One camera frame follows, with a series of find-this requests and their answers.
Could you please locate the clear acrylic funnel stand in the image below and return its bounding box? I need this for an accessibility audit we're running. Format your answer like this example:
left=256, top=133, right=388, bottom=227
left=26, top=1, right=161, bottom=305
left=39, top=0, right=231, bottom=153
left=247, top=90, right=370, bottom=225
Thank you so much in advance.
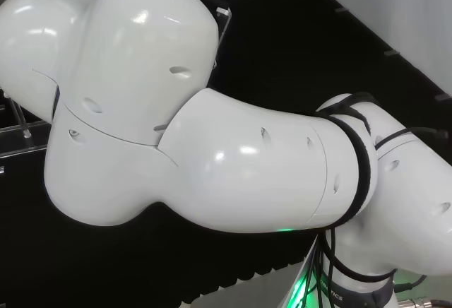
left=0, top=88, right=52, bottom=158

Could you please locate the pale grey base board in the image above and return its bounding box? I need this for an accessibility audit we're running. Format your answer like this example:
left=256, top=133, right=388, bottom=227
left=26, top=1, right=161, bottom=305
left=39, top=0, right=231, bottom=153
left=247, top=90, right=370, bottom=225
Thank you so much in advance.
left=190, top=247, right=317, bottom=308

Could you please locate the black bench cloth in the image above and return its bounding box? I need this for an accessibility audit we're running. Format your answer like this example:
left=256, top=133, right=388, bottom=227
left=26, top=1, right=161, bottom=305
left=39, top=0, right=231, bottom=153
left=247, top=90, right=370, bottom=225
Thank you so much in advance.
left=0, top=0, right=452, bottom=304

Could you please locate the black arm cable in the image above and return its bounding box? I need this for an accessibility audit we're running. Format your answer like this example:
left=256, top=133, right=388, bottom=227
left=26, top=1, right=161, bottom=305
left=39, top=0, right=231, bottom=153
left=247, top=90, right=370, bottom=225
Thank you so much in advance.
left=373, top=126, right=444, bottom=147

